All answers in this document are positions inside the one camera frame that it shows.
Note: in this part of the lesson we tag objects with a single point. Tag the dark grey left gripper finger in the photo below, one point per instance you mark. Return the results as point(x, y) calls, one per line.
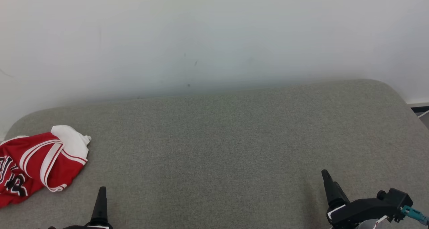
point(100, 209)

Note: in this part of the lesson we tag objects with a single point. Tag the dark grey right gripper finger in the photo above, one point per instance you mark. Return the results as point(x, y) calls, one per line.
point(333, 192)

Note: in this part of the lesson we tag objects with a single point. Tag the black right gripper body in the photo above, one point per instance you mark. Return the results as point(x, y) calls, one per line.
point(355, 212)

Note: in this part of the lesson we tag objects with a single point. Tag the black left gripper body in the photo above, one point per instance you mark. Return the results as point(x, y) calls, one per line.
point(97, 227)

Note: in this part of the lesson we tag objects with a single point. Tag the red white basketball jersey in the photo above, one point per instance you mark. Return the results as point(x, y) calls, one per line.
point(50, 162)

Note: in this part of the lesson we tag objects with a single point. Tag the grey fabric sofa cushion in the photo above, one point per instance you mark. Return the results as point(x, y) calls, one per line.
point(214, 155)

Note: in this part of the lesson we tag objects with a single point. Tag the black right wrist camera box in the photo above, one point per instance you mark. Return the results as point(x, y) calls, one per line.
point(395, 199)

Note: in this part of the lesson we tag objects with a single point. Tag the wall baseboard strip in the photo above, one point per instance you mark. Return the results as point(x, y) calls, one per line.
point(420, 109)

